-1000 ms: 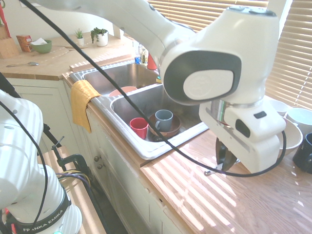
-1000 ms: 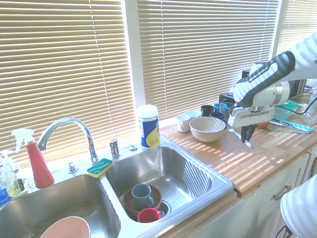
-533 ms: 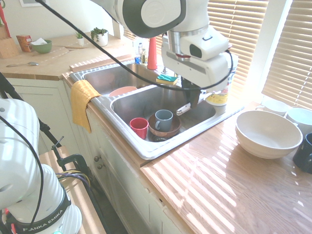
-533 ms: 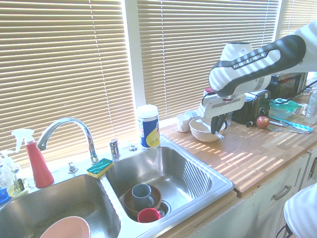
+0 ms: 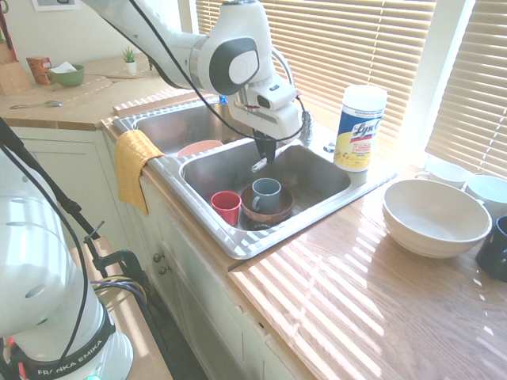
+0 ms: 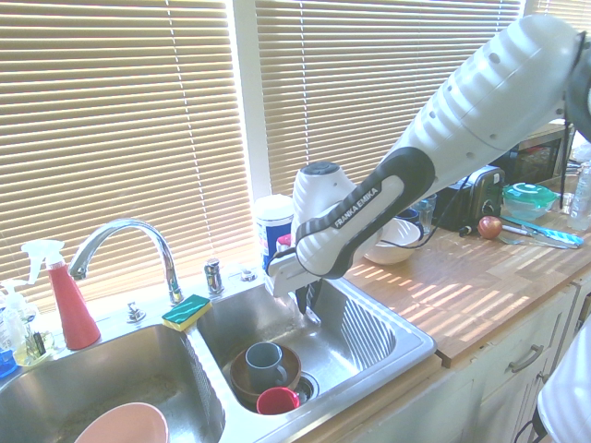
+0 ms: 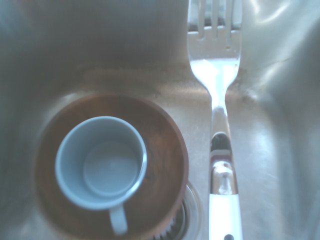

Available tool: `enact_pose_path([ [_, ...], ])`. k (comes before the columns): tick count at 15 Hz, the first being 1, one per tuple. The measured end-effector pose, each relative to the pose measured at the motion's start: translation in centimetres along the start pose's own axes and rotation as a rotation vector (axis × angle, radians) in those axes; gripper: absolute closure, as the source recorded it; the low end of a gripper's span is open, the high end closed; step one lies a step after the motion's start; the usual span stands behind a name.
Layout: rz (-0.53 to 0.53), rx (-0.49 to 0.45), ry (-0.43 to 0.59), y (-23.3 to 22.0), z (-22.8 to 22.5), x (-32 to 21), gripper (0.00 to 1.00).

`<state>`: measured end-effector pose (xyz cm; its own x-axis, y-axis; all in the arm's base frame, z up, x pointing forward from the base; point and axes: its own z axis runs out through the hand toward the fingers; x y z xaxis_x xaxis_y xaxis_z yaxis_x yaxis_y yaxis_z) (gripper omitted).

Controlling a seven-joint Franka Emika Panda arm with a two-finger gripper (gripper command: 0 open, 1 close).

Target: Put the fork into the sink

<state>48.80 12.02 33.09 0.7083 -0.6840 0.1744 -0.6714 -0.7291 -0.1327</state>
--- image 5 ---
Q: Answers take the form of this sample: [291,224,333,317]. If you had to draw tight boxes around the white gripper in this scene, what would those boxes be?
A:
[229,98,305,165]

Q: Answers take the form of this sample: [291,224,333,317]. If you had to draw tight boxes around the stainless steel double sink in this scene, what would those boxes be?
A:
[112,101,398,261]

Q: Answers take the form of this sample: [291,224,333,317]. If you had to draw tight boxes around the metal sink drain strainer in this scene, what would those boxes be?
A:
[243,217,278,232]

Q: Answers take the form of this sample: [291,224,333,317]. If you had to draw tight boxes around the grey-blue ceramic mug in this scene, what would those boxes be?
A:
[250,177,283,213]

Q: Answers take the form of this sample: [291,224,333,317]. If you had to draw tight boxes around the brown wooden bowl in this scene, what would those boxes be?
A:
[240,184,295,224]

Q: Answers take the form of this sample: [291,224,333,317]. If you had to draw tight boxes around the pink plate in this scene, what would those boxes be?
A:
[177,139,224,159]

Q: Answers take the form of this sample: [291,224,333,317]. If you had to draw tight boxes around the red plastic cup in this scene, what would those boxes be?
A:
[210,190,243,228]

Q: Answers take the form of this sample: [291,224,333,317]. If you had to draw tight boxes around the chrome arched faucet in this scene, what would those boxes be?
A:
[271,49,297,96]

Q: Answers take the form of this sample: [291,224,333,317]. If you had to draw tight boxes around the Lysol wipes canister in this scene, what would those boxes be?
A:
[333,84,389,173]

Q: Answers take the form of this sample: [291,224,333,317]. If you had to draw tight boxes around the yellow dish cloth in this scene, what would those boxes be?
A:
[114,129,166,218]

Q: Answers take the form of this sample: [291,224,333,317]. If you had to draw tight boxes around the wide beige window blind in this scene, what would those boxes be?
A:
[195,0,437,160]

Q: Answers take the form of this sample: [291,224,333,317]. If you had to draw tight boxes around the white kitchen cabinet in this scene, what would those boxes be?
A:
[0,126,318,380]

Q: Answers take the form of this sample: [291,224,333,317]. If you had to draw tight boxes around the small plant in white pot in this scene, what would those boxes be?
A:
[120,46,139,75]

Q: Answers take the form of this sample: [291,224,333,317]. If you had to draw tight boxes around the black clamp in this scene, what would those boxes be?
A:
[83,221,156,295]

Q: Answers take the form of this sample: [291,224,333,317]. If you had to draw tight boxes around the small white mug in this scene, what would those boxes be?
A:
[414,161,471,191]

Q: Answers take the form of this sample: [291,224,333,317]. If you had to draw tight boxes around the large white bowl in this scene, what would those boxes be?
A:
[382,178,494,260]

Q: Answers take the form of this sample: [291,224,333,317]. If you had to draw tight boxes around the green bowl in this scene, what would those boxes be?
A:
[49,63,86,89]

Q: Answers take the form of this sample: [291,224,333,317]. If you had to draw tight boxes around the narrow beige window blind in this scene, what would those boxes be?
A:
[425,0,507,181]

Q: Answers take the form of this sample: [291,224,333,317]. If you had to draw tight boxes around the silver spoon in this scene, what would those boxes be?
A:
[10,100,65,111]

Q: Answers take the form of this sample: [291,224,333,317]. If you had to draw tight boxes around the black stand pole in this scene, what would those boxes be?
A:
[0,116,102,241]

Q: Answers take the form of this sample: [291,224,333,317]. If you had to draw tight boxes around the large white mug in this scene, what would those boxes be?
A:
[463,174,507,223]

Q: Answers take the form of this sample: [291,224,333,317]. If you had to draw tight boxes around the orange box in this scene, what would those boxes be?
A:
[25,56,55,86]

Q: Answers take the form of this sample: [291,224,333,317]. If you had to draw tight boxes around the dark blue mug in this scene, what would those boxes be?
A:
[475,215,507,283]

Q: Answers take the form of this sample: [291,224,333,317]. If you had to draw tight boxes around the wooden knife block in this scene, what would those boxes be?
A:
[0,59,33,97]

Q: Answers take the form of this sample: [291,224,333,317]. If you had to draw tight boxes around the chrome faucet handle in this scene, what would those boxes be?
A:
[299,110,317,145]

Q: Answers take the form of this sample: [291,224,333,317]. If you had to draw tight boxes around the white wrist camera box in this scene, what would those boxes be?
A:
[244,74,299,113]

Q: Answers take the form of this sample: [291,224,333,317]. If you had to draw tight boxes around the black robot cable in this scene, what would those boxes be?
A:
[81,0,314,144]

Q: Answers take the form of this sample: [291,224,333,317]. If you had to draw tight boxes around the yellow purple wire bundle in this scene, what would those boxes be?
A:
[90,276,148,306]

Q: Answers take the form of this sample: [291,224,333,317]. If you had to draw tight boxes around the framed wall picture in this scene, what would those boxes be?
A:
[31,0,82,13]

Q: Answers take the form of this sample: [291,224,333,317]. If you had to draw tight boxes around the red handled kitchen tool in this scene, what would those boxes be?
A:
[0,6,17,63]

